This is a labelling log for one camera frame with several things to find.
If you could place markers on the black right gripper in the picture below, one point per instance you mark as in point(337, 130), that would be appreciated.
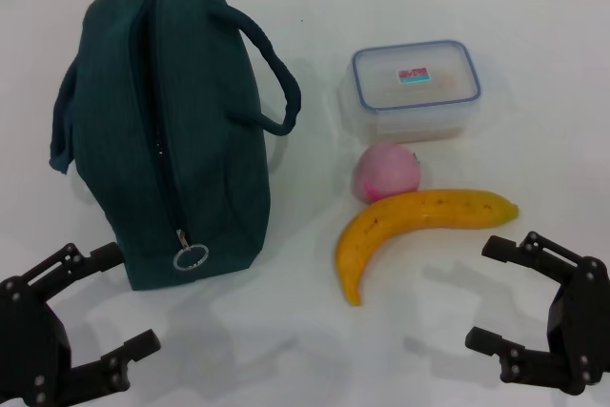
point(586, 331)

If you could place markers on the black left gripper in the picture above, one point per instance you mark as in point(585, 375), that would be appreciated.
point(28, 340)

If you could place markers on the yellow toy banana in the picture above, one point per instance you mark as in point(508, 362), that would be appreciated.
point(405, 221)

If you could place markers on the pink toy peach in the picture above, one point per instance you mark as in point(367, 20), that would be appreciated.
point(386, 173)

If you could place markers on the dark teal insulated lunch bag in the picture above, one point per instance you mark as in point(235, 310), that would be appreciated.
point(190, 130)

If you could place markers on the clear lunch box blue rim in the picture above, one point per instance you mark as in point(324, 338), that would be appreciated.
point(414, 92)

